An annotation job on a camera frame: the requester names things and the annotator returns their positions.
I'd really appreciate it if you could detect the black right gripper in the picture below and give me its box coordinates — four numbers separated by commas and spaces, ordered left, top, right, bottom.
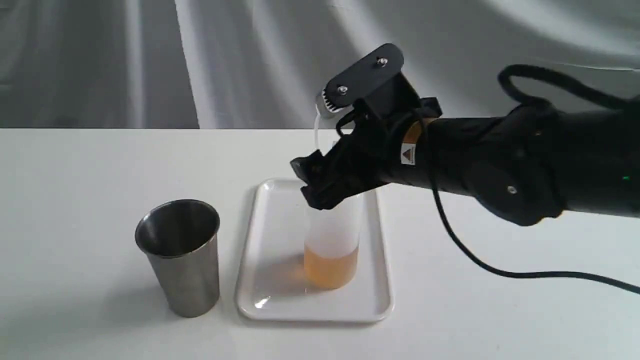
290, 75, 443, 211

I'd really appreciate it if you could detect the translucent squeeze bottle amber liquid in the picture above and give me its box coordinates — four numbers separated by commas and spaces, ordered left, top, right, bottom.
303, 107, 362, 291

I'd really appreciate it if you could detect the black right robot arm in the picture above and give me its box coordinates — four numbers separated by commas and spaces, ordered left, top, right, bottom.
295, 66, 639, 226

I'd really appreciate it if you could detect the stainless steel cup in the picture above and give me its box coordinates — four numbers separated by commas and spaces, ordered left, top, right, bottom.
134, 199, 221, 318

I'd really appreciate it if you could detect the white rectangular plastic tray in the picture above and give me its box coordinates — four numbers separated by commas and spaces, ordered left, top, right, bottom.
235, 178, 394, 324

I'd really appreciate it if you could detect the grey fabric backdrop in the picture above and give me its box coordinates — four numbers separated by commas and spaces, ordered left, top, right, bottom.
0, 0, 639, 129

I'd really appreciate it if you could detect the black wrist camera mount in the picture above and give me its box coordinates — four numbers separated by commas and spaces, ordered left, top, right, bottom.
315, 43, 405, 120

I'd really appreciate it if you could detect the black camera cable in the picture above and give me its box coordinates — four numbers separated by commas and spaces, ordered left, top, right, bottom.
335, 64, 640, 296

